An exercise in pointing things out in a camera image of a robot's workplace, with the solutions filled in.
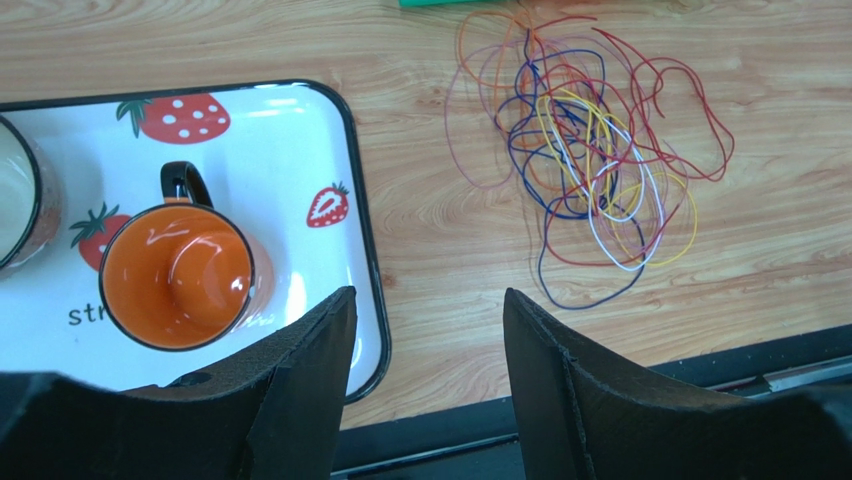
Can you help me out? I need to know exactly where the pink cable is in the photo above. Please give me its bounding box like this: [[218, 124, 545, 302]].
[[444, 36, 667, 261]]

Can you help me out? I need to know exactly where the beige ceramic bowl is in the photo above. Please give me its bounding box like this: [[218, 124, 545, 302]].
[[1, 117, 64, 279]]

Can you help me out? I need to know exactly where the orange cable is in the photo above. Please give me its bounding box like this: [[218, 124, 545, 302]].
[[457, 6, 600, 194]]

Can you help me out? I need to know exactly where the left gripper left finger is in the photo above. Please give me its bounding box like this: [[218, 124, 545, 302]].
[[1, 287, 357, 479]]

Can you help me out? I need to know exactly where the left green plastic bin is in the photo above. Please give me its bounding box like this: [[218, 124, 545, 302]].
[[398, 0, 486, 8]]

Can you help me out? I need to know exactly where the white cable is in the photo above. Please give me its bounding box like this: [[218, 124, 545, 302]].
[[559, 119, 667, 273]]

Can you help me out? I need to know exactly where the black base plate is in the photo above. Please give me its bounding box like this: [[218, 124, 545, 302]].
[[331, 326, 851, 479]]

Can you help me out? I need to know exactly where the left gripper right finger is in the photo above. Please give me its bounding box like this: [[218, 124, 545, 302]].
[[503, 289, 851, 479]]

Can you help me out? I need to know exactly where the orange mug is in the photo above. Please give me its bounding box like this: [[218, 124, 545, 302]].
[[99, 161, 276, 352]]

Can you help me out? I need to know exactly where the strawberry print white tray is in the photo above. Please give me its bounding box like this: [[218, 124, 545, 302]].
[[1, 80, 390, 402]]

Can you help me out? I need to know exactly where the red cable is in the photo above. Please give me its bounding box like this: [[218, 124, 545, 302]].
[[519, 14, 736, 268]]

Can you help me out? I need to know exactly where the dark blue cable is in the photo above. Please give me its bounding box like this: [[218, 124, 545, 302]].
[[495, 29, 650, 311]]

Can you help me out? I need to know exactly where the yellow cable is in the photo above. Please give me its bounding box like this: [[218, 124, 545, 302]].
[[535, 89, 700, 269]]

